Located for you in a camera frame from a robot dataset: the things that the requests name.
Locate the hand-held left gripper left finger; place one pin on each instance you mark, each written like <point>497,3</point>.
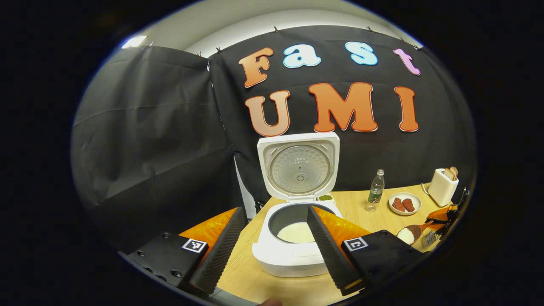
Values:
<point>223,255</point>

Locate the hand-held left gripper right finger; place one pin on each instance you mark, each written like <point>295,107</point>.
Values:
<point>329,255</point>

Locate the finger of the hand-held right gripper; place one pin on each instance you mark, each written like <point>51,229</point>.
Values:
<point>440,214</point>

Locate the brown wooden spoon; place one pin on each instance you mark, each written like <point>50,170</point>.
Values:
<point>416,230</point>

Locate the white rice scoop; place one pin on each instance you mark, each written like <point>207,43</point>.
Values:
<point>406,236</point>

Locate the white rice layer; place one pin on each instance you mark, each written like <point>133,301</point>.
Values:
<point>295,233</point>

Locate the white rice cooker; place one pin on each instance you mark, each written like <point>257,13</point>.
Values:
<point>289,261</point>

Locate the white toaster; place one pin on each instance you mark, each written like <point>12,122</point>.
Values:
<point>442,189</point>

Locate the white round plate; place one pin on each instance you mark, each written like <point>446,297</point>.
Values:
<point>416,203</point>

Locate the red meat piece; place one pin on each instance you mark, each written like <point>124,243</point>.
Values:
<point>398,204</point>
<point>409,205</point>

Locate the toasted bread slice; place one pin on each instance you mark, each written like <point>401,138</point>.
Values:
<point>454,171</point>
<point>449,174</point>

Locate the black tripod stand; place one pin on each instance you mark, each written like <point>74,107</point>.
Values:
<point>258,206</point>

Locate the small glass cup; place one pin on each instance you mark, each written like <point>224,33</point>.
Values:
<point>370,208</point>

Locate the clear water bottle green label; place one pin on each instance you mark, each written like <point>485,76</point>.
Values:
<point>376,191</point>

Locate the black backdrop cloth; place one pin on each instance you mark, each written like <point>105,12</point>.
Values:
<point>148,148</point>

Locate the ceiling light panel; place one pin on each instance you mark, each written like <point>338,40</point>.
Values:
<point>134,41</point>

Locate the row of black cloth clips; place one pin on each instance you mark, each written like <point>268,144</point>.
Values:
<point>276,29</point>

